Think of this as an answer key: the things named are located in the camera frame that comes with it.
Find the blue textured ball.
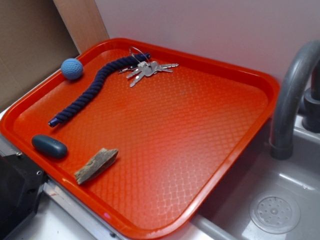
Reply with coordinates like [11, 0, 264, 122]
[60, 58, 84, 80]

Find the red plastic tray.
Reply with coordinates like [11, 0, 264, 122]
[0, 38, 280, 240]

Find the silver key bunch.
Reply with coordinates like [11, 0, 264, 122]
[118, 46, 179, 88]

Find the weathered wood piece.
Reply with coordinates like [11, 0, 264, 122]
[74, 148, 119, 185]

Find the dark teal oval case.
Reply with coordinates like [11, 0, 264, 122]
[31, 134, 68, 159]

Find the grey sink faucet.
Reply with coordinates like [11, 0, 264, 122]
[269, 40, 320, 160]

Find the grey sink basin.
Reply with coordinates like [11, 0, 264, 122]
[192, 123, 320, 240]

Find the sink drain strainer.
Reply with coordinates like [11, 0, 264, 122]
[249, 191, 301, 235]

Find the brown cardboard panel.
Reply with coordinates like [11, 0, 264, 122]
[0, 0, 79, 111]

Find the navy blue rope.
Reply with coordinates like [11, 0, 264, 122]
[47, 51, 156, 128]

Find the grey faucet handle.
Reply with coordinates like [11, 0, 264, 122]
[302, 62, 320, 133]

